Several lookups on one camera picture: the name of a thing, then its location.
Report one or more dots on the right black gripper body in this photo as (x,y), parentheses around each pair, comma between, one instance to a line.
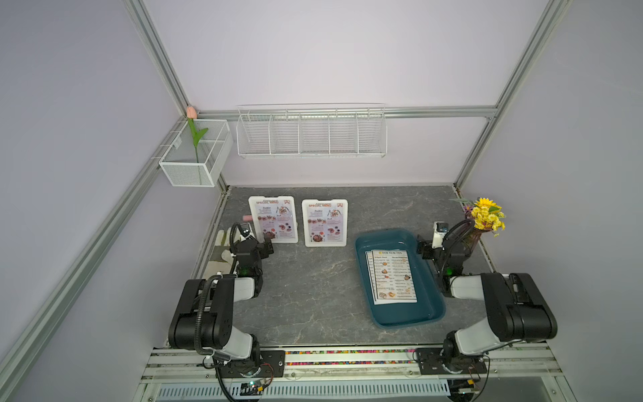
(429,252)

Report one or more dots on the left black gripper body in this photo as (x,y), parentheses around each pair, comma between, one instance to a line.
(261,246)

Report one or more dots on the dim sum menu sheet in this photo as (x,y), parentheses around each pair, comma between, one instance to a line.
(390,277)

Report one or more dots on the white menu holder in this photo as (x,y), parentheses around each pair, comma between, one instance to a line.
(273,219)
(324,222)

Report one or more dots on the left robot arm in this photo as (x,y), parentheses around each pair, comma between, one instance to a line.
(203,319)

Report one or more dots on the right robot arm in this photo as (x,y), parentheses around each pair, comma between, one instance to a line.
(516,310)

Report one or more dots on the dark purple vase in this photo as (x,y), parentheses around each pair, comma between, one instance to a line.
(472,238)

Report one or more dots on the white green work glove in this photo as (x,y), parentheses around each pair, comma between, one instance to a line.
(220,259)

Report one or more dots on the teal plastic tray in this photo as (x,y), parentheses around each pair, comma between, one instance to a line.
(430,306)

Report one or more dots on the yellow flower bouquet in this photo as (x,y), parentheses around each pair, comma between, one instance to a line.
(486,214)

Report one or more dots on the white ventilation grille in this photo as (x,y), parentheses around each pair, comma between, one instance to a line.
(308,390)

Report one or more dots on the pink artificial tulip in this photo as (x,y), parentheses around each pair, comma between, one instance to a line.
(197,134)

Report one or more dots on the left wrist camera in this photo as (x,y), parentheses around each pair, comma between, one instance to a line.
(245,230)

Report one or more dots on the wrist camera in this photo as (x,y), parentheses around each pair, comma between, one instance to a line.
(440,231)
(245,230)

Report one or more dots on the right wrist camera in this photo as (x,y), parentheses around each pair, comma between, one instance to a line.
(440,231)

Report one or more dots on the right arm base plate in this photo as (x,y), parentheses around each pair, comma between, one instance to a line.
(435,361)

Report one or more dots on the white mesh wall basket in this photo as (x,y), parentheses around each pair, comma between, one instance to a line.
(178,161)

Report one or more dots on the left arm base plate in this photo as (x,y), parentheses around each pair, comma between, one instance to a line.
(268,363)

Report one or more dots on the white wire wall shelf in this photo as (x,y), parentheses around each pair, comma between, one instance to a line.
(312,130)

